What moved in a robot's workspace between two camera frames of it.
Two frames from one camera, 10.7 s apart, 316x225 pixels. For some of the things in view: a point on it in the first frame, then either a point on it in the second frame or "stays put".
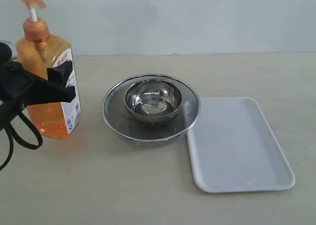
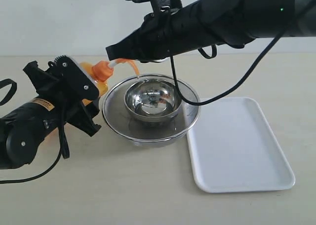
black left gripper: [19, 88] → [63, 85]
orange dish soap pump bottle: [35, 54] → [101, 71]
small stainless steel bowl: [153, 100] stays put
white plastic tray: [233, 148] stays put
